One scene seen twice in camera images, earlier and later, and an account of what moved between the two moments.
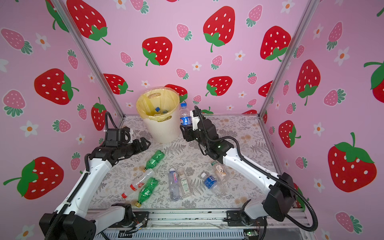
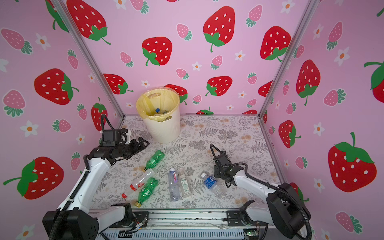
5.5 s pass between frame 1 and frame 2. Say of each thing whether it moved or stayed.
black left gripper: stayed
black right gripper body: moved
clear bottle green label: stayed
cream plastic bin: stayed
